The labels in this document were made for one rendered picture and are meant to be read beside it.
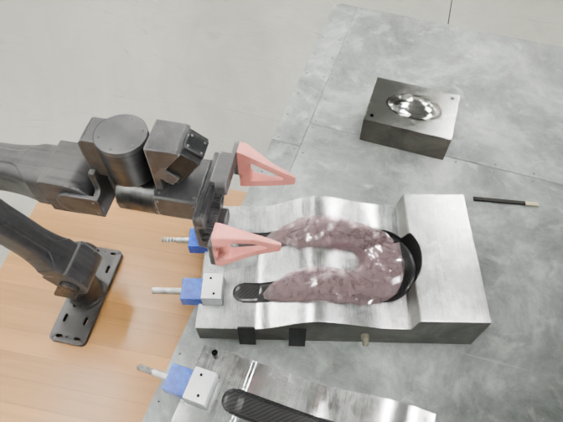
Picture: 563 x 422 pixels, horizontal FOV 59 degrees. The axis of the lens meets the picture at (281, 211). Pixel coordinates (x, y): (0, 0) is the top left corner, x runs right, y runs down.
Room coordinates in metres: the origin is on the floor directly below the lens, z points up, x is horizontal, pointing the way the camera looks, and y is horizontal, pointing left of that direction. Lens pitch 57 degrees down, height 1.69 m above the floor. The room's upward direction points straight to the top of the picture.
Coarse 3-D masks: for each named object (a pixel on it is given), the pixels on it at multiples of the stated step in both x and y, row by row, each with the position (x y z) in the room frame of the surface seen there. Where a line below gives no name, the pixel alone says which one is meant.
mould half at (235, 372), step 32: (224, 352) 0.25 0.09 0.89; (224, 384) 0.20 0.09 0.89; (256, 384) 0.20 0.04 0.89; (288, 384) 0.20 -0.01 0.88; (320, 384) 0.20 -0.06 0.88; (192, 416) 0.15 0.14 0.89; (224, 416) 0.15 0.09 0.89; (320, 416) 0.15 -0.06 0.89; (352, 416) 0.15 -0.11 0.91; (384, 416) 0.15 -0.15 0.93; (416, 416) 0.14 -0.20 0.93
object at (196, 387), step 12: (156, 372) 0.22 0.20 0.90; (168, 372) 0.22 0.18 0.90; (180, 372) 0.22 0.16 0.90; (192, 372) 0.22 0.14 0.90; (204, 372) 0.21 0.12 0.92; (168, 384) 0.20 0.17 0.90; (180, 384) 0.20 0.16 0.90; (192, 384) 0.19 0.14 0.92; (204, 384) 0.19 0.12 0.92; (216, 384) 0.20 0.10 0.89; (180, 396) 0.18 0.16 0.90; (192, 396) 0.18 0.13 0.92; (204, 396) 0.18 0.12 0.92; (204, 408) 0.16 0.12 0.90
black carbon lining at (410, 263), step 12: (396, 240) 0.48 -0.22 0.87; (408, 240) 0.46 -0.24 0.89; (408, 252) 0.45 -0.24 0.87; (420, 252) 0.43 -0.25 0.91; (408, 264) 0.43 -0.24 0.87; (420, 264) 0.41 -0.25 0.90; (408, 276) 0.40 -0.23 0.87; (240, 288) 0.38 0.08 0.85; (252, 288) 0.38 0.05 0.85; (264, 288) 0.38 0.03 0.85; (408, 288) 0.38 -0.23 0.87; (240, 300) 0.36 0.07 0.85; (252, 300) 0.36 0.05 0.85; (264, 300) 0.36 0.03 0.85
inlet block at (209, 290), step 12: (204, 276) 0.39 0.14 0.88; (216, 276) 0.39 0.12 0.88; (156, 288) 0.38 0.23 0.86; (168, 288) 0.38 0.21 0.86; (180, 288) 0.38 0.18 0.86; (192, 288) 0.38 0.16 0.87; (204, 288) 0.37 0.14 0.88; (216, 288) 0.37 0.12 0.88; (180, 300) 0.36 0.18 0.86; (192, 300) 0.35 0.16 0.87; (204, 300) 0.35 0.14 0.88; (216, 300) 0.35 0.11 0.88
